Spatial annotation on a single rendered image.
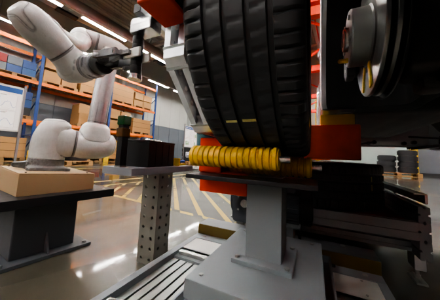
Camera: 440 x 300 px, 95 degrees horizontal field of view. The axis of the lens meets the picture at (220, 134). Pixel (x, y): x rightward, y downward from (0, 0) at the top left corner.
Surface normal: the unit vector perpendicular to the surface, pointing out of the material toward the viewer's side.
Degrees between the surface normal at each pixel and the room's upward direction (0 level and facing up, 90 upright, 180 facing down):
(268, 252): 90
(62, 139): 89
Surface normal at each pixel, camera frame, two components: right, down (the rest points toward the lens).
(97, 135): 0.64, -0.06
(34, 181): 0.85, -0.02
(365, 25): -0.43, 0.06
